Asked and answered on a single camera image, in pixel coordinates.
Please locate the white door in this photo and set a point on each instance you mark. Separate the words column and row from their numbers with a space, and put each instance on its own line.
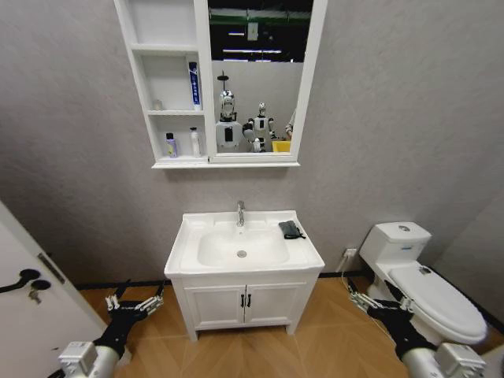
column 35, row 334

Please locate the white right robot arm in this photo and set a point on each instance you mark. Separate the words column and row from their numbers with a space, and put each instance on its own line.
column 445, row 360

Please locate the white wall cabinet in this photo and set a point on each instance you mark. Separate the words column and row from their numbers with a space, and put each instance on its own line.
column 165, row 78

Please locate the cabinet mirror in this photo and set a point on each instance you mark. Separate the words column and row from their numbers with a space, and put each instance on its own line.
column 256, row 86

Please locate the chrome basin drain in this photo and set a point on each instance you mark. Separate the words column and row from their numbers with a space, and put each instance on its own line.
column 241, row 253

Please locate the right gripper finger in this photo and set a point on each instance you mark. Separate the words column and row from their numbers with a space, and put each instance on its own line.
column 361, row 300
column 406, row 305

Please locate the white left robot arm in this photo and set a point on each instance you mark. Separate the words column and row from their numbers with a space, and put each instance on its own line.
column 92, row 358

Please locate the chrome faucet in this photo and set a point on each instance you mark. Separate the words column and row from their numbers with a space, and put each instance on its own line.
column 240, row 214

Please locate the dark grey towel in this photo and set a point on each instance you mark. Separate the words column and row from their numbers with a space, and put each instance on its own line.
column 290, row 229

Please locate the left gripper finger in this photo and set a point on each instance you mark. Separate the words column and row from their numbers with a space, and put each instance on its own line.
column 151, row 304
column 112, row 302

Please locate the white ceramic washbasin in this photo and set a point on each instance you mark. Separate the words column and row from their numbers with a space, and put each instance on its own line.
column 185, row 260

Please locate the black door lock with key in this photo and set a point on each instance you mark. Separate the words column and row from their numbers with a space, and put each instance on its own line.
column 39, row 287

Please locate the blue toothpaste tube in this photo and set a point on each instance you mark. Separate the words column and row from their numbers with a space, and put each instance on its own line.
column 194, row 86

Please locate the door latch plate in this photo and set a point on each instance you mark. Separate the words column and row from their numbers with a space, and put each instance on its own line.
column 51, row 268

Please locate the white toilet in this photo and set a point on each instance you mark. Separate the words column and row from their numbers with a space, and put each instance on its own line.
column 433, row 291

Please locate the white bottle black cap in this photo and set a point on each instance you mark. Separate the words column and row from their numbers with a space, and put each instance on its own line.
column 195, row 145

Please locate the chrome toilet flush button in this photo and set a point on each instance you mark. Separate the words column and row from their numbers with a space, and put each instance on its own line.
column 404, row 228

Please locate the white wall socket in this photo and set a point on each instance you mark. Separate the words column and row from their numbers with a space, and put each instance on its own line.
column 350, row 253

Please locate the white vanity cabinet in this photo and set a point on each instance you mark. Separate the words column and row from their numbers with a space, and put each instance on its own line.
column 216, row 307

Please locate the purple bottle black cap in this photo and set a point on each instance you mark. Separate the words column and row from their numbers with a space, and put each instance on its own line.
column 170, row 147

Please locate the small clear cup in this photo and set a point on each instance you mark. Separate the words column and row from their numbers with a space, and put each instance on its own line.
column 157, row 105

